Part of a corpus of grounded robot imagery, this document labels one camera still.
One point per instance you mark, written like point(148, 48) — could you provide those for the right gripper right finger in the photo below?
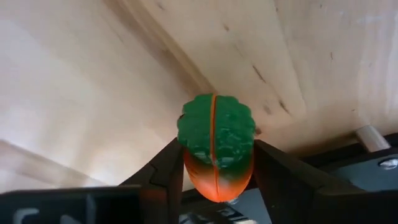
point(289, 193)

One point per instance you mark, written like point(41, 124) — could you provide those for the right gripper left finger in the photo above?
point(164, 193)

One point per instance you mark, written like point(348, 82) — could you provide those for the orange toy carrot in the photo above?
point(230, 133)

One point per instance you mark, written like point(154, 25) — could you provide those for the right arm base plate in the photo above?
point(357, 174)

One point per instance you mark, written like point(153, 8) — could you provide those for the white cylindrical post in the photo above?
point(371, 138)

